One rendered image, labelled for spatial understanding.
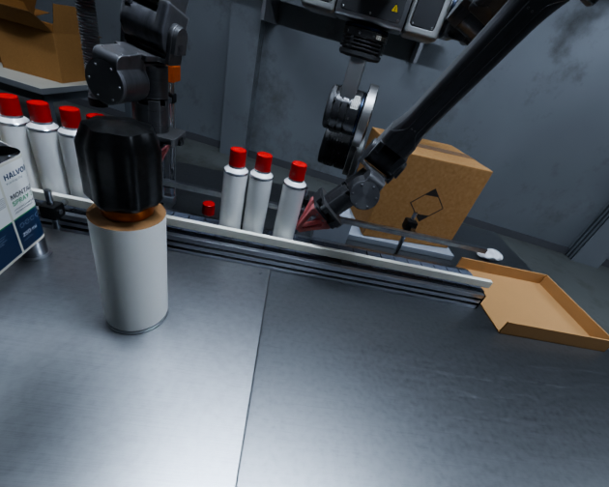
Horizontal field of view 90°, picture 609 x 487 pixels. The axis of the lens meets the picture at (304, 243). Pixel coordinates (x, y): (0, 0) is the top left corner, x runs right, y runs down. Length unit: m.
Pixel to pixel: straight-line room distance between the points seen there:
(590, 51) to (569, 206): 1.45
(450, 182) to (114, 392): 0.88
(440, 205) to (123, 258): 0.83
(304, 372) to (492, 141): 3.41
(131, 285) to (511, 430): 0.66
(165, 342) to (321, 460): 0.28
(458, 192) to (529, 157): 2.95
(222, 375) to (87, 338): 0.20
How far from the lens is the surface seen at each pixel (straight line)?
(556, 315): 1.12
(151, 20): 0.57
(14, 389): 0.53
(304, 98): 3.56
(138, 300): 0.49
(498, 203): 4.01
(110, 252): 0.44
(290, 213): 0.67
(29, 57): 2.47
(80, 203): 0.80
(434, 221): 1.01
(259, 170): 0.66
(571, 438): 0.80
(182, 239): 0.73
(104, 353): 0.53
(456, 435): 0.64
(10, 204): 0.61
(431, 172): 0.92
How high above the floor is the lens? 1.30
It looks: 33 degrees down
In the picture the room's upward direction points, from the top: 16 degrees clockwise
